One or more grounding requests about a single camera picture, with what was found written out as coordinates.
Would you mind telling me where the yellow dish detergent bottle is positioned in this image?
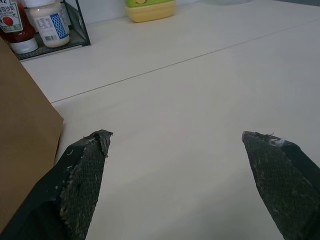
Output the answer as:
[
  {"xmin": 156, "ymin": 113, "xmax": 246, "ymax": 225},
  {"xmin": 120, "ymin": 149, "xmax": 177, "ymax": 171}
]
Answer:
[{"xmin": 124, "ymin": 0, "xmax": 177, "ymax": 24}]

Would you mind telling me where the white mayonnaise bottle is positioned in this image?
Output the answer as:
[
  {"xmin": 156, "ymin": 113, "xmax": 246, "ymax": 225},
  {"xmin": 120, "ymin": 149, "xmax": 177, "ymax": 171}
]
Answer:
[{"xmin": 23, "ymin": 0, "xmax": 71, "ymax": 48}]

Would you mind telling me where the black wire mesh rack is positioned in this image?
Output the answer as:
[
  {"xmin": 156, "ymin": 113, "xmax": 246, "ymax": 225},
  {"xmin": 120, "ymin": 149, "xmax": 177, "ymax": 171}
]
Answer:
[{"xmin": 9, "ymin": 0, "xmax": 91, "ymax": 62}]

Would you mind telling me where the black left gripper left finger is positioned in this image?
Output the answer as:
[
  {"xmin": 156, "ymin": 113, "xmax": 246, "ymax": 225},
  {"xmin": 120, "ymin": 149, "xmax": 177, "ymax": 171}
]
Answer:
[{"xmin": 0, "ymin": 129, "xmax": 114, "ymax": 240}]

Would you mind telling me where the red ketchup bottle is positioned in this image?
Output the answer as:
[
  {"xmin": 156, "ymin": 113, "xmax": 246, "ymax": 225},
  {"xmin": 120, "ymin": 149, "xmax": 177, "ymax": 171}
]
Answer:
[{"xmin": 0, "ymin": 0, "xmax": 39, "ymax": 54}]

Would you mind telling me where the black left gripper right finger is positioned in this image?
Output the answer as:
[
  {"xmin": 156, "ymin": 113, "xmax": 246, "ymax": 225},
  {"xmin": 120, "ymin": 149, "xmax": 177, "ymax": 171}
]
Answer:
[{"xmin": 241, "ymin": 130, "xmax": 320, "ymax": 240}]

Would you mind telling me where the brown paper bag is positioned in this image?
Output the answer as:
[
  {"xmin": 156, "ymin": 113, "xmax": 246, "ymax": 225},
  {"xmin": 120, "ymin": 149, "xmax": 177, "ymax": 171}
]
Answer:
[{"xmin": 0, "ymin": 37, "xmax": 65, "ymax": 227}]

